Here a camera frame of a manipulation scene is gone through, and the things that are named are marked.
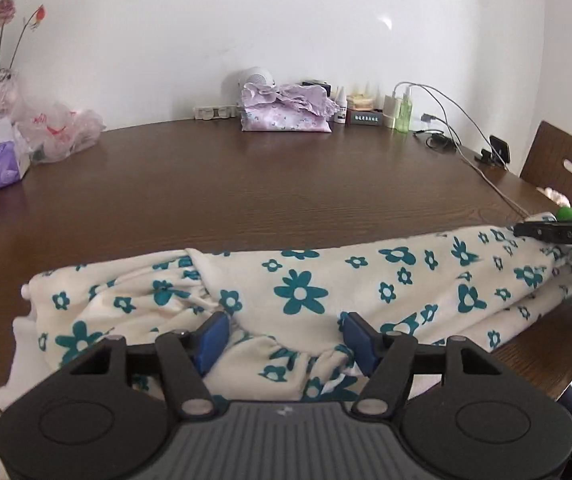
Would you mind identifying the smartphone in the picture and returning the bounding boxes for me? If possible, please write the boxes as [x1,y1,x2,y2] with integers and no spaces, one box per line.
[489,135,512,165]

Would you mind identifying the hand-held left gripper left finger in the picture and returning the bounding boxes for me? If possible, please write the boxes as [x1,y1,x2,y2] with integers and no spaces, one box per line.
[68,310,230,419]

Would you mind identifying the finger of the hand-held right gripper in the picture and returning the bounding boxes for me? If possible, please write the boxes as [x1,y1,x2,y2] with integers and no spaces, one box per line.
[512,218,572,249]

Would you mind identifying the grey charging cable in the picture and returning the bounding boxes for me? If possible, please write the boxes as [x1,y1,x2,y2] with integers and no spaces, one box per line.
[395,81,510,171]

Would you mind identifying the folded pink floral garment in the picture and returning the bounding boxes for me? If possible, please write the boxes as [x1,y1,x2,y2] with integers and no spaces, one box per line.
[240,82,339,135]

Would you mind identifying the white wall socket strip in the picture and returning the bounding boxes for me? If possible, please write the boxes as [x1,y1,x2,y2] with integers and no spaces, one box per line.
[193,105,243,121]

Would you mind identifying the brown wooden chair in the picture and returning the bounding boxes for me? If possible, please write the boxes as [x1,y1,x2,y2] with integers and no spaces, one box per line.
[520,120,572,222]

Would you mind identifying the black coiled cable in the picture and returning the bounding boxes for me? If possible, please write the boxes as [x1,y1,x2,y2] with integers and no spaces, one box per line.
[413,130,459,150]

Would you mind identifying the white round speaker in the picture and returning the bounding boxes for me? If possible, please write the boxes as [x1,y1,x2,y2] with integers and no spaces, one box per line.
[238,67,279,106]

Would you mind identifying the dark labelled box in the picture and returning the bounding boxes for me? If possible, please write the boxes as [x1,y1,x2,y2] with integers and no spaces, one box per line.
[348,109,385,128]

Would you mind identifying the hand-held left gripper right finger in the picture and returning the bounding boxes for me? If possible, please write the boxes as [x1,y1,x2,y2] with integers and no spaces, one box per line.
[338,311,504,419]

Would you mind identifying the green spray bottle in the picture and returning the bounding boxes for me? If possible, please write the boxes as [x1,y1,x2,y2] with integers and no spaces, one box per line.
[395,87,411,134]

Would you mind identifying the white charging cable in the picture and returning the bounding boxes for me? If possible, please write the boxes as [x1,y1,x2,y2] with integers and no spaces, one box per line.
[418,110,534,220]

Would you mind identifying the clear red-printed plastic bag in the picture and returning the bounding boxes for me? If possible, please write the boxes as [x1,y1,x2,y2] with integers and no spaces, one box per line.
[13,101,107,165]

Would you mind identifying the cream teal-flowered garment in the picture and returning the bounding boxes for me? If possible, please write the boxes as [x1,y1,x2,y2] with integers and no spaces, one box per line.
[0,212,572,478]

